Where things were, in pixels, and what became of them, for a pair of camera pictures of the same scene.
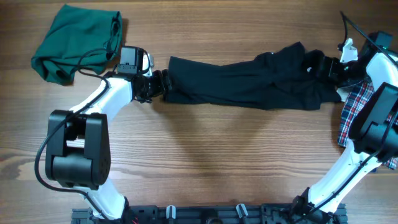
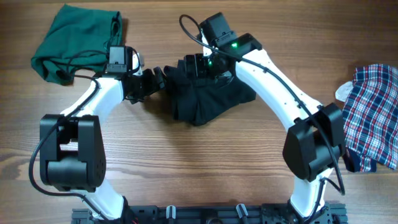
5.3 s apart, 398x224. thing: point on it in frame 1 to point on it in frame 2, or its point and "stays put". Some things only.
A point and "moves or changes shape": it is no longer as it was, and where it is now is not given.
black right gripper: x=333 y=63 to x=199 y=73
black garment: x=287 y=76 moves or changes shape
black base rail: x=215 y=214 stays put
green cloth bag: x=79 y=39 stays put
